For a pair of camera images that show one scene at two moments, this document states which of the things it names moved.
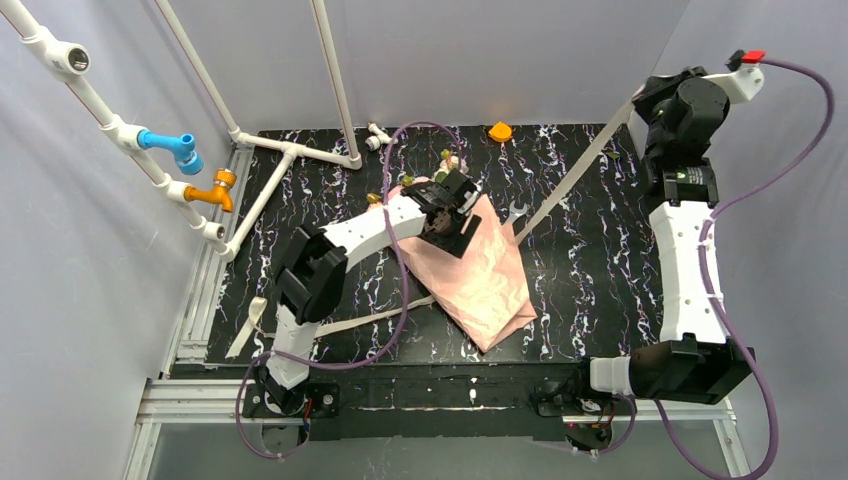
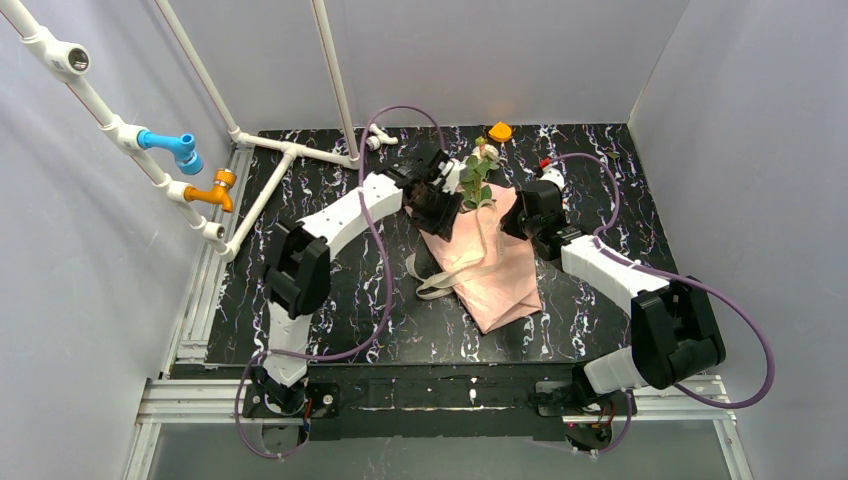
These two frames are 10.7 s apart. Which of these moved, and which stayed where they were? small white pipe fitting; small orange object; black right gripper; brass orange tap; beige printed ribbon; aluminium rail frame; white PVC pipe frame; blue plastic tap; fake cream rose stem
Moved: fake cream rose stem; beige printed ribbon; black right gripper
Stayed: brass orange tap; aluminium rail frame; small white pipe fitting; white PVC pipe frame; small orange object; blue plastic tap
